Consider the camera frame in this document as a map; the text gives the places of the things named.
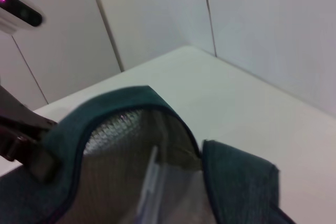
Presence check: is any white head camera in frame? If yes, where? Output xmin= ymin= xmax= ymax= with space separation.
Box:
xmin=0 ymin=0 xmax=44 ymax=34

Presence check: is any dark green lunch bag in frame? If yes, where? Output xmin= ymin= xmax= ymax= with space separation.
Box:
xmin=0 ymin=84 xmax=297 ymax=224

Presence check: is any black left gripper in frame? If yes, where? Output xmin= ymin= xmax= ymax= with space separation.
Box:
xmin=0 ymin=86 xmax=62 ymax=183

